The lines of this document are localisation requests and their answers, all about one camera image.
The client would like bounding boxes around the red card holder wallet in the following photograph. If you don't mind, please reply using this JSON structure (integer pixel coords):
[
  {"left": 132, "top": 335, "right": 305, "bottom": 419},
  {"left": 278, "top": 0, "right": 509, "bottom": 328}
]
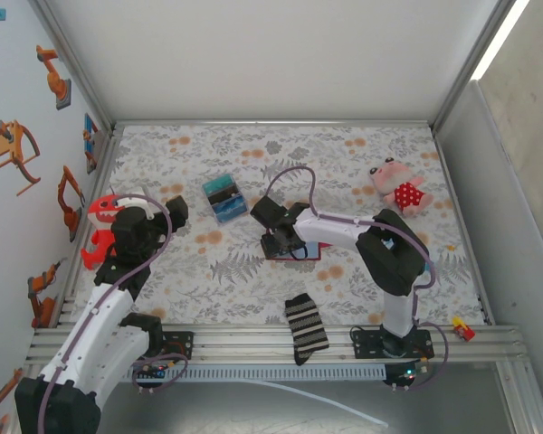
[{"left": 262, "top": 241, "right": 335, "bottom": 263}]

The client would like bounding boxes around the blue credit card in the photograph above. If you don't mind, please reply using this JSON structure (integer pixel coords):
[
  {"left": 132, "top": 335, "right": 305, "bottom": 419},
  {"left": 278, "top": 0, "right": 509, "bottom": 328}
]
[{"left": 211, "top": 196, "right": 247, "bottom": 225}]

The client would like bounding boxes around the black credit card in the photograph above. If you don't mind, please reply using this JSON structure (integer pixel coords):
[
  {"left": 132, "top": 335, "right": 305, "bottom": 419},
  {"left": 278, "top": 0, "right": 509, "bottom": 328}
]
[{"left": 206, "top": 189, "right": 241, "bottom": 204}]

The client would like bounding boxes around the teal credit card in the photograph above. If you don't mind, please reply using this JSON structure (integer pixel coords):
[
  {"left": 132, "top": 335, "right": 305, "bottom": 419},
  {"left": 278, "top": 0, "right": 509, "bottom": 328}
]
[{"left": 203, "top": 174, "right": 235, "bottom": 193}]

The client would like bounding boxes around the red shark plush toy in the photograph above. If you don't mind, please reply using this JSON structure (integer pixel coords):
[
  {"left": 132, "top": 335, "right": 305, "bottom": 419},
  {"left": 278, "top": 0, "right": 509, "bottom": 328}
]
[{"left": 80, "top": 194, "right": 128, "bottom": 271}]

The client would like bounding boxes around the floral patterned table mat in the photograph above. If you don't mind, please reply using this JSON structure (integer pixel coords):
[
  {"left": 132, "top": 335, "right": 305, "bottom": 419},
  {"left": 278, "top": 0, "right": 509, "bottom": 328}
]
[{"left": 70, "top": 124, "right": 489, "bottom": 327}]

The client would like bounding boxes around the black beige striped sock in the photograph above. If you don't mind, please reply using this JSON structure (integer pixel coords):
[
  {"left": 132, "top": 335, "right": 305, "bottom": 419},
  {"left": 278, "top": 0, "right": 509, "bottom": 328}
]
[{"left": 283, "top": 292, "right": 330, "bottom": 366}]

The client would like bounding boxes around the pink frog plush toy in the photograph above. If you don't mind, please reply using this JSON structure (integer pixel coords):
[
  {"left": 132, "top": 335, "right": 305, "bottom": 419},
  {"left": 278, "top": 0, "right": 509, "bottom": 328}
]
[{"left": 367, "top": 156, "right": 435, "bottom": 218}]

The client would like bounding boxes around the white plastic tube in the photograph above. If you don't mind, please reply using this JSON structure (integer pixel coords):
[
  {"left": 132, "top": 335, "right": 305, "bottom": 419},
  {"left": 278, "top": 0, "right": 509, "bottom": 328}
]
[{"left": 234, "top": 378, "right": 390, "bottom": 429}]

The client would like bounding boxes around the small yellow red toy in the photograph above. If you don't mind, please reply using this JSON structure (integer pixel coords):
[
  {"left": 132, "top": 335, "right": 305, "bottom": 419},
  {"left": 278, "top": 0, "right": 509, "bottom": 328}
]
[{"left": 451, "top": 316, "right": 477, "bottom": 343}]

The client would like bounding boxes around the white light strip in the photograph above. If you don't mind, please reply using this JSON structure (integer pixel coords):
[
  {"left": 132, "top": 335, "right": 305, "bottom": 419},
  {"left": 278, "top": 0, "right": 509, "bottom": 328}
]
[{"left": 470, "top": 0, "right": 533, "bottom": 82}]

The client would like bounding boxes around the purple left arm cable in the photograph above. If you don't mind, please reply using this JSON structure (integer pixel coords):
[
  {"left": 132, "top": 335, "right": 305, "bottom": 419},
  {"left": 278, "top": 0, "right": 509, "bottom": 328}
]
[{"left": 35, "top": 193, "right": 190, "bottom": 434}]

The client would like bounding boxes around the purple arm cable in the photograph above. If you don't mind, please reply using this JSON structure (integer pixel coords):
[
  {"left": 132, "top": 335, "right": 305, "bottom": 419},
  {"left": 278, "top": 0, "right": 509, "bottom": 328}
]
[
  {"left": 35, "top": 193, "right": 190, "bottom": 434},
  {"left": 268, "top": 165, "right": 449, "bottom": 393}
]

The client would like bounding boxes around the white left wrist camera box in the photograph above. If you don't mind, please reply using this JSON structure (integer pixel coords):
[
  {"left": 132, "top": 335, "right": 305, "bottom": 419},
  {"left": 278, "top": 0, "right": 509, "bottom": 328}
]
[{"left": 115, "top": 184, "right": 158, "bottom": 222}]

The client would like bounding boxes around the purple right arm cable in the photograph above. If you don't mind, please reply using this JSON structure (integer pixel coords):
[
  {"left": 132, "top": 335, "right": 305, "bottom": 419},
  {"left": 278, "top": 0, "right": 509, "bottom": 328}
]
[{"left": 268, "top": 165, "right": 449, "bottom": 393}]

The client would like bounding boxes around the aluminium frame rail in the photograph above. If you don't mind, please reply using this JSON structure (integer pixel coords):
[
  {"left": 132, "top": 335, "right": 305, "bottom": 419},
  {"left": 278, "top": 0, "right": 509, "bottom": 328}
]
[
  {"left": 49, "top": 126, "right": 126, "bottom": 329},
  {"left": 432, "top": 126, "right": 497, "bottom": 326}
]

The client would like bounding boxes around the aluminium frame beam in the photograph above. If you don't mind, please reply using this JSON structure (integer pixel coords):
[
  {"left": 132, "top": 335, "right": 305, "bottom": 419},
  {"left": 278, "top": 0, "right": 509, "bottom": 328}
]
[{"left": 24, "top": 323, "right": 533, "bottom": 366}]

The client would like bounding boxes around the blue orange machine wall sticker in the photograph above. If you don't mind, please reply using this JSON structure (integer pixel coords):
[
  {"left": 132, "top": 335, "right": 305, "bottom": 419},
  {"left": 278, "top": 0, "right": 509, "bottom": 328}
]
[{"left": 82, "top": 112, "right": 100, "bottom": 175}]

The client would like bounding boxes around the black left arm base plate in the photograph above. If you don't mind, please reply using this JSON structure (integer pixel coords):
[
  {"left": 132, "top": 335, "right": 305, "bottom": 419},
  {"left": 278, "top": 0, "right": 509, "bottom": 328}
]
[{"left": 111, "top": 331, "right": 195, "bottom": 362}]

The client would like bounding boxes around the white slotted cable duct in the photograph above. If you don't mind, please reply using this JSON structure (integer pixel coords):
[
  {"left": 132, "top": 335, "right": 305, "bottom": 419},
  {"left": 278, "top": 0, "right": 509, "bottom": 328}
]
[{"left": 44, "top": 364, "right": 388, "bottom": 382}]

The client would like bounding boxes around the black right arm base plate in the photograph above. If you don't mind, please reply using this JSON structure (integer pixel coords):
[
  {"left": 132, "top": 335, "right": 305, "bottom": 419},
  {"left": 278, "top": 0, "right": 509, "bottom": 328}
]
[{"left": 352, "top": 327, "right": 435, "bottom": 361}]

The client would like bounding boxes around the orange gripper claw wall sticker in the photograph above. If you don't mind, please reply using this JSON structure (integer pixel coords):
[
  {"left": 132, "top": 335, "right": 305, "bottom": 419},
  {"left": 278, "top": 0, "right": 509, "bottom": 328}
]
[{"left": 0, "top": 119, "right": 43, "bottom": 197}]

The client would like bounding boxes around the aluminium frame post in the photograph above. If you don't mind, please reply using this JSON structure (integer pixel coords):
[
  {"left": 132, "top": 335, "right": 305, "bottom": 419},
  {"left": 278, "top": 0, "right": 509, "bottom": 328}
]
[
  {"left": 29, "top": 0, "right": 117, "bottom": 132},
  {"left": 427, "top": 0, "right": 519, "bottom": 132}
]

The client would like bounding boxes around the aluminium frame leg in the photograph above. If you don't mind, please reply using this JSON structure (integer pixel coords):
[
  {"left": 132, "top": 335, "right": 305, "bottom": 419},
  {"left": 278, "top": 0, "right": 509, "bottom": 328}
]
[{"left": 495, "top": 361, "right": 543, "bottom": 434}]

